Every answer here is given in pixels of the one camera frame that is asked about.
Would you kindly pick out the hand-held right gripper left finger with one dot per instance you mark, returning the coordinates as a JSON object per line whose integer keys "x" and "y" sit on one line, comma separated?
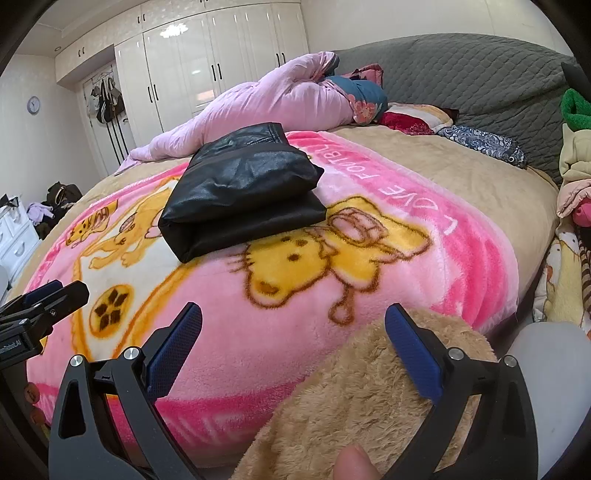
{"x": 175, "y": 350}

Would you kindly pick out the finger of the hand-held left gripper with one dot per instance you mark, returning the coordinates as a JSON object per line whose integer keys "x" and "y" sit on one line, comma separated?
{"x": 44, "y": 290}
{"x": 69, "y": 297}

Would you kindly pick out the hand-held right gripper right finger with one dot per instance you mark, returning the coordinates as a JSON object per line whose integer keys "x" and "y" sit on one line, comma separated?
{"x": 415, "y": 355}

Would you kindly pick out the black leather jacket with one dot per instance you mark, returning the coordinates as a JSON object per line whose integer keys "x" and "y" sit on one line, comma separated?
{"x": 240, "y": 184}

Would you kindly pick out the dark clothes pile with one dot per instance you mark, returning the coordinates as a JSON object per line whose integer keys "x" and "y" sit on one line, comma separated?
{"x": 53, "y": 228}

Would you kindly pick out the person's right hand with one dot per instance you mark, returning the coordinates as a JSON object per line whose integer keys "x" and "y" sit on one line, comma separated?
{"x": 355, "y": 466}

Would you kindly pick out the white drawer cabinet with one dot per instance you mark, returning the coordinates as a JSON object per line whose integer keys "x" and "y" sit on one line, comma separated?
{"x": 18, "y": 240}

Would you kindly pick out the lavender cloth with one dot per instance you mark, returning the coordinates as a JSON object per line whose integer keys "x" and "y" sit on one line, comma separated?
{"x": 41, "y": 212}

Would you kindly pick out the tan fleece garment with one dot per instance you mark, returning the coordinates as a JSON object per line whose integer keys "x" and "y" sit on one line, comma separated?
{"x": 346, "y": 397}

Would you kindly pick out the brown handbag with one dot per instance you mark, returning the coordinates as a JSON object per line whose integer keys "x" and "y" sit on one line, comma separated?
{"x": 62, "y": 194}

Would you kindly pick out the pink printed blanket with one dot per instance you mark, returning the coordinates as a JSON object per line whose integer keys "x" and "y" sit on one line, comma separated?
{"x": 286, "y": 332}

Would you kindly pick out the person's grey trouser leg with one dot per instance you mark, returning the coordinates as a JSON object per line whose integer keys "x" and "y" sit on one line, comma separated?
{"x": 554, "y": 397}

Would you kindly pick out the white door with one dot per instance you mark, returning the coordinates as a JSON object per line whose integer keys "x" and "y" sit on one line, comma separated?
{"x": 92, "y": 138}

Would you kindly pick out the beige bed sheet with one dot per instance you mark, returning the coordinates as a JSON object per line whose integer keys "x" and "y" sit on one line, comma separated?
{"x": 461, "y": 194}

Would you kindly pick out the brown striped cloth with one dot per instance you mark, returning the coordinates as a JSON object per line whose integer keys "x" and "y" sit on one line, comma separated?
{"x": 585, "y": 267}

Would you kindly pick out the hanging bags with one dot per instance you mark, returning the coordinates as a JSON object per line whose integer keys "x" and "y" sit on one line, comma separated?
{"x": 106, "y": 101}

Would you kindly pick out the blue patterned cloth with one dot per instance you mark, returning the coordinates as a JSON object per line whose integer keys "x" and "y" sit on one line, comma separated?
{"x": 485, "y": 141}

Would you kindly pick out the red patterned pillow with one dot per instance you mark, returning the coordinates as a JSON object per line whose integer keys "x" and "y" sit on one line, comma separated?
{"x": 406, "y": 121}

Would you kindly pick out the white wardrobe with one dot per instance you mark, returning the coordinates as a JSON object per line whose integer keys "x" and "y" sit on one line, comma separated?
{"x": 184, "y": 60}

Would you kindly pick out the teal floral quilt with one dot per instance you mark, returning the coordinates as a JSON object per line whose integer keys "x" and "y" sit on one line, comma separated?
{"x": 364, "y": 94}

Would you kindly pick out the pink quilt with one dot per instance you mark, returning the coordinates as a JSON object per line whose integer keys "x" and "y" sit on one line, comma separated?
{"x": 277, "y": 97}

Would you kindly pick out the grey quilted headboard cover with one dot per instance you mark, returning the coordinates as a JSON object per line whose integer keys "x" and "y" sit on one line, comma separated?
{"x": 461, "y": 74}

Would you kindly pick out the green cloth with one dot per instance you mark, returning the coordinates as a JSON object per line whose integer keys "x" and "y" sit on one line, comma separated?
{"x": 577, "y": 108}

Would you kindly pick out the round wall clock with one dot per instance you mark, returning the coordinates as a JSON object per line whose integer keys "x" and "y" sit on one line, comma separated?
{"x": 33, "y": 105}

